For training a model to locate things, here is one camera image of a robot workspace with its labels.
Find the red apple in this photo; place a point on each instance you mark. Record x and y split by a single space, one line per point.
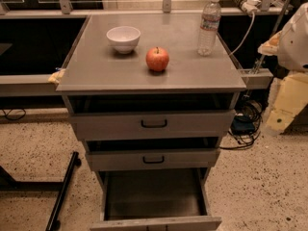
157 59

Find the black metal stand leg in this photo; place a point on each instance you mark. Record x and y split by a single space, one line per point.
9 184

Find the yellow tape scrap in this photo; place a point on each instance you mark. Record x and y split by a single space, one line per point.
56 77

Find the clear plastic water bottle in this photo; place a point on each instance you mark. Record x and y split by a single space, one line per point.
208 28

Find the grey drawer cabinet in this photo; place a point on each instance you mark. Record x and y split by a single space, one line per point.
98 80

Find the white ceramic bowl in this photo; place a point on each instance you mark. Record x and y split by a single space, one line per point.
124 39

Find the grey bottom drawer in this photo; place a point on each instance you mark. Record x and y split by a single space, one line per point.
155 200

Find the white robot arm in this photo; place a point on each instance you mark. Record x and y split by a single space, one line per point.
290 46

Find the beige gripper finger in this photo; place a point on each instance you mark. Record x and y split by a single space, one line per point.
291 99
270 47

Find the grey drawer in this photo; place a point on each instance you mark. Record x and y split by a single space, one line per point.
160 125
151 159
155 200

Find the grey middle drawer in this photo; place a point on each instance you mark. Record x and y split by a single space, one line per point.
151 159

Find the grey top drawer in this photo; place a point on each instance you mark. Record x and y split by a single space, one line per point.
160 125

